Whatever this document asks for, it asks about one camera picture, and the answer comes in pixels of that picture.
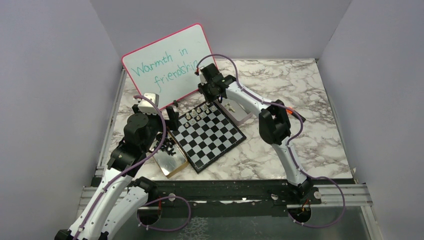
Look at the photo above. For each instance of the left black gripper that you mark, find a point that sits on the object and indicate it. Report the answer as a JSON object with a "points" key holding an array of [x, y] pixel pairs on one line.
{"points": [[172, 123]]}

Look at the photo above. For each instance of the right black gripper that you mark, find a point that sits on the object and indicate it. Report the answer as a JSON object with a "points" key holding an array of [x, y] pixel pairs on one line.
{"points": [[201, 87]]}

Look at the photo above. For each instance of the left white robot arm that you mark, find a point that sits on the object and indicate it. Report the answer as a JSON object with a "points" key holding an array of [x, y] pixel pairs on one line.
{"points": [[106, 188]]}

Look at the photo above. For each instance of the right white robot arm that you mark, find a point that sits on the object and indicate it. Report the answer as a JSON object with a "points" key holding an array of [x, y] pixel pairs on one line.
{"points": [[274, 125]]}

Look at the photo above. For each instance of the pile of white chess pieces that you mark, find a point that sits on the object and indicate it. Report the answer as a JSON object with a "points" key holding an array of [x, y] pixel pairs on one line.
{"points": [[229, 107]]}

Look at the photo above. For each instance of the pile of black chess pieces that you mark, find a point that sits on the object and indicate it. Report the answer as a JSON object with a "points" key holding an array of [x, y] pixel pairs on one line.
{"points": [[168, 145]]}

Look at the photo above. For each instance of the silver tin with white pieces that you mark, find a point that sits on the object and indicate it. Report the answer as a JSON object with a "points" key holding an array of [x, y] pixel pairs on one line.
{"points": [[240, 116]]}

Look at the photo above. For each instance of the gold tin with black pieces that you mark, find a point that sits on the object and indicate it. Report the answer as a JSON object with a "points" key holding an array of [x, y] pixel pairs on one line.
{"points": [[171, 165]]}

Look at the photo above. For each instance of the black white chessboard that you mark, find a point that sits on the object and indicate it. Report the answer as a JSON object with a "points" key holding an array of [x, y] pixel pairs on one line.
{"points": [[209, 138]]}

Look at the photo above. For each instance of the pink framed whiteboard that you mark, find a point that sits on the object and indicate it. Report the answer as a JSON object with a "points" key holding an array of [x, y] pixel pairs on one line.
{"points": [[167, 66]]}

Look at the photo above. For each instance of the black marker orange cap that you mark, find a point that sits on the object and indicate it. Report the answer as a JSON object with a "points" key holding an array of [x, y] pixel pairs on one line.
{"points": [[296, 114]]}

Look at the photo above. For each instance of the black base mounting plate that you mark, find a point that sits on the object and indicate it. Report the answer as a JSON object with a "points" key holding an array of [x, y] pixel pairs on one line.
{"points": [[223, 198]]}

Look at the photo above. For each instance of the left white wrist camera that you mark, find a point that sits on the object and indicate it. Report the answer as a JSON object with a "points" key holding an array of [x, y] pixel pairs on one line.
{"points": [[148, 103]]}

